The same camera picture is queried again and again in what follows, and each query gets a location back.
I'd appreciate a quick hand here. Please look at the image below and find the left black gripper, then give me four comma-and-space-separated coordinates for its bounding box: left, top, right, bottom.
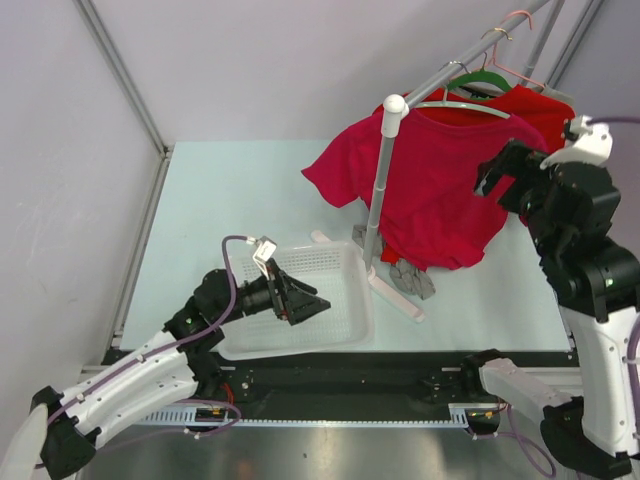
214, 258, 329, 325

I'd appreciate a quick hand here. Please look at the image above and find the pale green hanger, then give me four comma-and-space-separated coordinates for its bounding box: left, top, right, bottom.
416, 80, 510, 119

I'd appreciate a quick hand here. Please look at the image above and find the magenta t shirt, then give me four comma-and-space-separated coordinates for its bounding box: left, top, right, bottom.
301, 107, 552, 272

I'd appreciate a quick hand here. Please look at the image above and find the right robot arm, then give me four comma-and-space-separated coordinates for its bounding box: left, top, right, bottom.
461, 140, 639, 479

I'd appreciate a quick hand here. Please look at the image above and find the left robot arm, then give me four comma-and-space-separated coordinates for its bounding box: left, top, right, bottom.
32, 260, 331, 479

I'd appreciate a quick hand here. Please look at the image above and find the red t shirt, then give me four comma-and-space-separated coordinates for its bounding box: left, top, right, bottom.
393, 86, 574, 162

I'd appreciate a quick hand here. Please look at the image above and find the dark green hanger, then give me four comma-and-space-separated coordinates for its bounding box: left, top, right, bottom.
446, 53, 512, 93

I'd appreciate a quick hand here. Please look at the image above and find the white perforated plastic basket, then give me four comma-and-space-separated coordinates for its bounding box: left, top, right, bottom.
217, 241, 375, 361

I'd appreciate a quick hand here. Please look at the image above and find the grey garment behind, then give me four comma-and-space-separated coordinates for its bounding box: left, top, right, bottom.
530, 84, 575, 108

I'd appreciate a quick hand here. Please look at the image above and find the grey cloth on table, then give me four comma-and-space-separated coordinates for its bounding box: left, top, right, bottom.
373, 233, 436, 300

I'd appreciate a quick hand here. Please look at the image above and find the grey clothes rack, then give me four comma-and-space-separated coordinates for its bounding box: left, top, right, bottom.
309, 0, 569, 324

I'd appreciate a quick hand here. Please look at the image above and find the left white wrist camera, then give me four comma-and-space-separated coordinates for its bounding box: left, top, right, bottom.
252, 236, 277, 277

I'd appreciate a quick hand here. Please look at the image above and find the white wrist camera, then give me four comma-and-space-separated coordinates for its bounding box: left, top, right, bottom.
540, 115, 613, 170
252, 236, 277, 277

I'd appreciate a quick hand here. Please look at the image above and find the pink wire hanger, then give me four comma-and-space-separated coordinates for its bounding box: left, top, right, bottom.
478, 10, 545, 92

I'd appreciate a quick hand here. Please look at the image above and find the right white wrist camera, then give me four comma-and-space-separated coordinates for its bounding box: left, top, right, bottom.
540, 115, 613, 170

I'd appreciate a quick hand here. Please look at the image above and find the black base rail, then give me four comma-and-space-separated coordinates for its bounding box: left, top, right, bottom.
195, 351, 499, 422

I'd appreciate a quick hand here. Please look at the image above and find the white slotted cable duct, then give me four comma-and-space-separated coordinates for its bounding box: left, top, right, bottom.
134, 402, 501, 431

